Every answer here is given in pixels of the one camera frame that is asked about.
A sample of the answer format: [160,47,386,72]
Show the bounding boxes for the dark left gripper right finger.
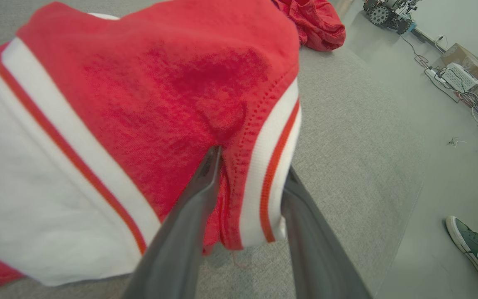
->
[280,166,372,299]

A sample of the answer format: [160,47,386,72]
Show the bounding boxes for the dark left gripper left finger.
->
[121,145,223,299]

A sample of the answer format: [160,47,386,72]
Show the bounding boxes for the red jersey with white trim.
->
[0,0,302,297]

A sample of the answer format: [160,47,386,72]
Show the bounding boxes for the red shorts with white stripe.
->
[271,0,346,51]

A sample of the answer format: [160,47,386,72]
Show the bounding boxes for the green and white sneaker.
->
[446,216,478,290]

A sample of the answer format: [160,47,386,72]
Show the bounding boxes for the white perforated electronics box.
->
[440,62,478,93]

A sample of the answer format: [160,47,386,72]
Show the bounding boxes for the small wheeled robot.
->
[363,0,422,34]

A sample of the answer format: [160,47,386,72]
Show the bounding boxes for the tangled floor cables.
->
[401,35,478,144]

